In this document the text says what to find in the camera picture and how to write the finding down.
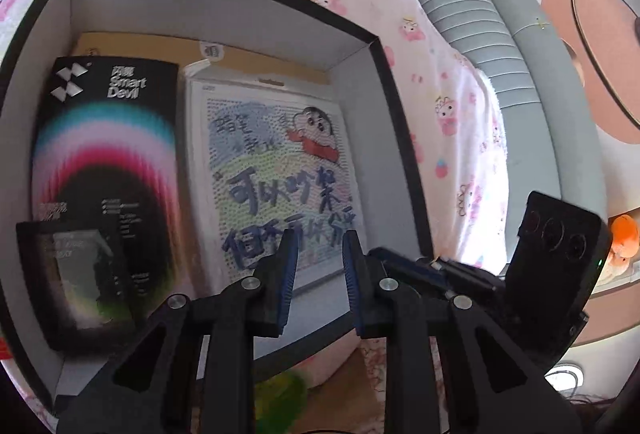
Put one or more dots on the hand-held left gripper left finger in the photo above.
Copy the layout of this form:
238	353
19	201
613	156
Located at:
285	274

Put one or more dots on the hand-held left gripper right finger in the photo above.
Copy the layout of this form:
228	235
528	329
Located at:
352	279

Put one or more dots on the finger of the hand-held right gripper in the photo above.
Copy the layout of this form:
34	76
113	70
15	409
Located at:
405	264

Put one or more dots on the cartoon dot painting kit packet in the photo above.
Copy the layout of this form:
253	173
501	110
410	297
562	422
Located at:
270	163

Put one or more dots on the black packet with rainbow arc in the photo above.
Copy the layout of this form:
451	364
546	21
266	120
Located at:
110	194

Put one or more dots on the small black packet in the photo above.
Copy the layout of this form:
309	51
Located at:
75	284

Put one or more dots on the black box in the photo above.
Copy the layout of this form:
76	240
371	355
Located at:
200	13

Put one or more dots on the orange plush toy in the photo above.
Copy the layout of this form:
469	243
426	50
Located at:
625	239

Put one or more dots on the white round device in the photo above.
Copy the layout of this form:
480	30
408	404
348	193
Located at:
565	378

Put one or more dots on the green fuzzy toy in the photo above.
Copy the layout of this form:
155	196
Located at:
280	396

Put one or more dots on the pink printed blanket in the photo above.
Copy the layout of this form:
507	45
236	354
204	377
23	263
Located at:
440	63

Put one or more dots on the round brown table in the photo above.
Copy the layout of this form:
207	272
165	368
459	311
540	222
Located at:
600	63

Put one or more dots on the grey sofa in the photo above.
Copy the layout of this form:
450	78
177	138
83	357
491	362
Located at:
480	13

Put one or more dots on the brown cardboard envelope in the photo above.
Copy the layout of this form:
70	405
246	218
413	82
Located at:
150	46

